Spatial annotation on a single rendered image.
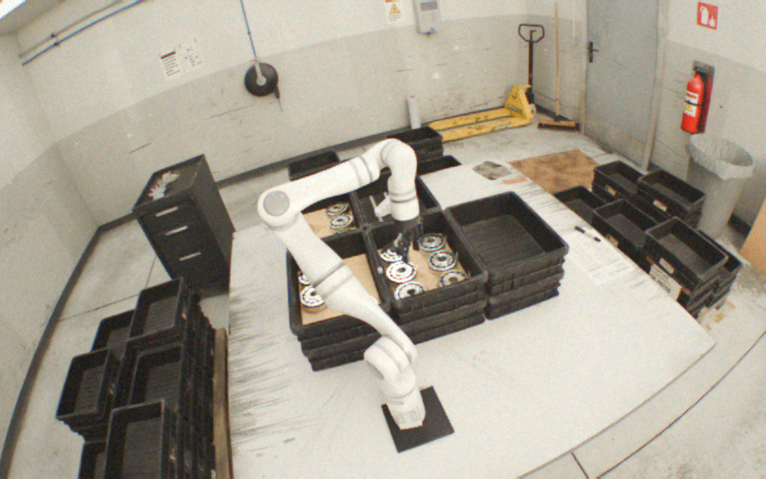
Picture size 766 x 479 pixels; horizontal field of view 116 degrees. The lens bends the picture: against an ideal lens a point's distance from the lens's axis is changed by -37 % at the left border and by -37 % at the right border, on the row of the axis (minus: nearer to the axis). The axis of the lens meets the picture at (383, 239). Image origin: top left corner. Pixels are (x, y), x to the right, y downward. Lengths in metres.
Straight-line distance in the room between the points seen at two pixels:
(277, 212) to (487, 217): 0.91
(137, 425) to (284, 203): 1.30
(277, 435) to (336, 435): 0.18
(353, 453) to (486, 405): 0.40
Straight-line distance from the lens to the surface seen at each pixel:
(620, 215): 2.52
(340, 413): 1.15
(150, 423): 1.77
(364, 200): 1.73
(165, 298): 2.30
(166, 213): 2.51
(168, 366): 2.08
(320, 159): 3.01
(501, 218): 1.53
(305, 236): 0.88
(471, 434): 1.08
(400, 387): 0.89
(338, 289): 0.81
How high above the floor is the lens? 1.70
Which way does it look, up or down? 36 degrees down
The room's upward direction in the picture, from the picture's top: 11 degrees counter-clockwise
